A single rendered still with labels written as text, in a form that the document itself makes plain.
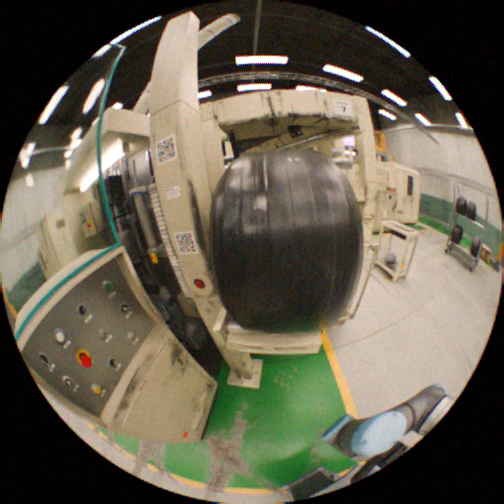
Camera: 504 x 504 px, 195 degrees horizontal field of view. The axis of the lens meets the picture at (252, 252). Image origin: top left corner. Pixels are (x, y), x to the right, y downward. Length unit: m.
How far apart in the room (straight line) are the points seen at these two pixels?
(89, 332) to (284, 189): 0.62
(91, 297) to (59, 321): 0.14
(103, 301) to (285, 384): 1.30
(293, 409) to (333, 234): 1.29
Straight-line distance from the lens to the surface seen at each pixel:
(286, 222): 0.21
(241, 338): 0.58
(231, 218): 0.23
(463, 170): 11.39
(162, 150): 0.50
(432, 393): 0.43
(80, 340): 0.57
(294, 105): 0.72
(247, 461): 1.41
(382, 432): 0.33
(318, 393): 1.41
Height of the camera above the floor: 1.35
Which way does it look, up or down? 25 degrees down
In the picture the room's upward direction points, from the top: 7 degrees counter-clockwise
